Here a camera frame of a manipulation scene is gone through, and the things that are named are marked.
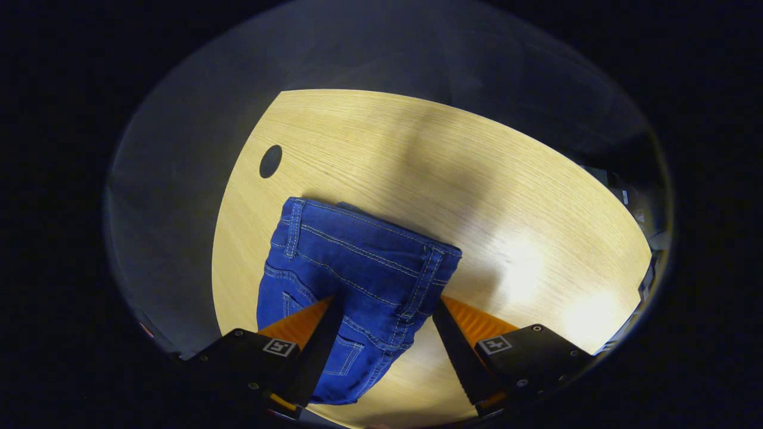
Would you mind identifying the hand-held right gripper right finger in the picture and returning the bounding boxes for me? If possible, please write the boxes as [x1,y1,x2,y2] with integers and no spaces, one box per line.
[432,296,597,418]

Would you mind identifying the blue denim jeans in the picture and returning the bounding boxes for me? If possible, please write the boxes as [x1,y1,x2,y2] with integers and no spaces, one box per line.
[256,197,463,406]

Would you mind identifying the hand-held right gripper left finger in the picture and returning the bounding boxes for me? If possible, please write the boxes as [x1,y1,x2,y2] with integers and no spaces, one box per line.
[182,295,345,415]

